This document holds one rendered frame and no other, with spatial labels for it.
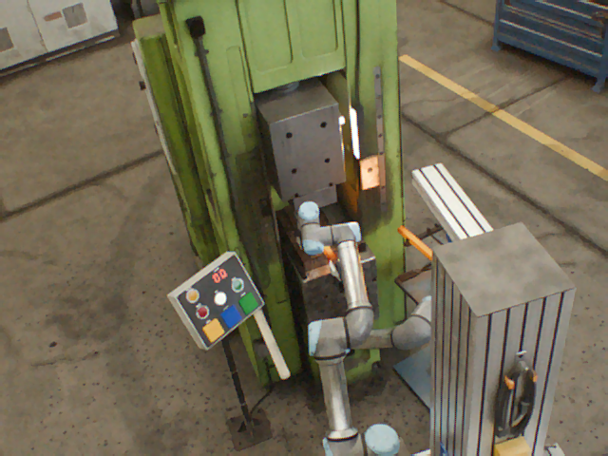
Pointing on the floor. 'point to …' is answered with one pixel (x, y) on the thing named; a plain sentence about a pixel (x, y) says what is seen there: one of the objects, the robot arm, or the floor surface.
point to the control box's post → (237, 381)
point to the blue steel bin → (558, 32)
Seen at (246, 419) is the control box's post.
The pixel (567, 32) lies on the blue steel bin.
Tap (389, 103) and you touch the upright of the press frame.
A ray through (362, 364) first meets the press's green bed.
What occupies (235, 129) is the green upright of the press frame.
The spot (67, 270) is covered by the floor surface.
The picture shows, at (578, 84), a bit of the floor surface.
